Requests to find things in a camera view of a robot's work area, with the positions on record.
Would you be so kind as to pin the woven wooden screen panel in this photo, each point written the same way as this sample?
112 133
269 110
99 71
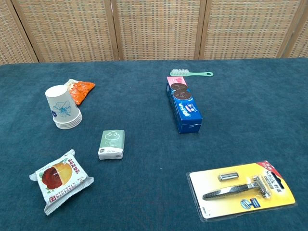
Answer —
300 41
12 36
158 29
245 29
67 29

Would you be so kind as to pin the blue cookie box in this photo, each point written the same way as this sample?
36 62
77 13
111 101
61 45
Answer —
185 108

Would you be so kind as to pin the blue table cloth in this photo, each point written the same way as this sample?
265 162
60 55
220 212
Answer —
144 197

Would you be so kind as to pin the green plastic brush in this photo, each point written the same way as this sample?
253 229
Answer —
179 72

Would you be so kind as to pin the yellow razor blister pack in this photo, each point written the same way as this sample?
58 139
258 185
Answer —
240 190

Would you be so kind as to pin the orange snack packet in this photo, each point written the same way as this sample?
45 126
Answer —
81 91

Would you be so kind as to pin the white pastry packet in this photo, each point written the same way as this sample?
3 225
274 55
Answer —
57 180

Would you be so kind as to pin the green tissue pack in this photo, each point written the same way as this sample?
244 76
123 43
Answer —
111 142

